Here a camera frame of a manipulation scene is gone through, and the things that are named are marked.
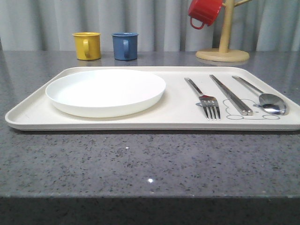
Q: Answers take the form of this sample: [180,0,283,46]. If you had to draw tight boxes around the white round plate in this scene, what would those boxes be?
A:
[45,69,166,118]

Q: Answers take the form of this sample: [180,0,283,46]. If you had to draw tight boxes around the silver metal fork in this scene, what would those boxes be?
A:
[184,77,221,120]

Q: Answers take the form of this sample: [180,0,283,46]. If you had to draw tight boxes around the silver chopstick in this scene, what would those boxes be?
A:
[210,74,254,116]
[209,74,249,116]

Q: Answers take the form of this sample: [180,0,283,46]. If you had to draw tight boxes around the silver metal spoon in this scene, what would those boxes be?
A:
[232,75,288,115]

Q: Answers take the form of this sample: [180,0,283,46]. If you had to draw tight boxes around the cream rabbit serving tray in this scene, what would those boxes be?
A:
[5,67,300,131]

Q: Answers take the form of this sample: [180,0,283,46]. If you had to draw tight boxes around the blue enamel mug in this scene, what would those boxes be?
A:
[112,32,138,60]

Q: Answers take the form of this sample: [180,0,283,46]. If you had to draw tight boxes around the yellow enamel mug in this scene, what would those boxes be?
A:
[72,32,101,60]

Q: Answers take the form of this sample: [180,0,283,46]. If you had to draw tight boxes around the wooden mug tree stand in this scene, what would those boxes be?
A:
[195,0,250,62]

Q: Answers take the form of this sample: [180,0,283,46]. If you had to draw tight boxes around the red enamel mug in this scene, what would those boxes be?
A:
[188,0,223,30]

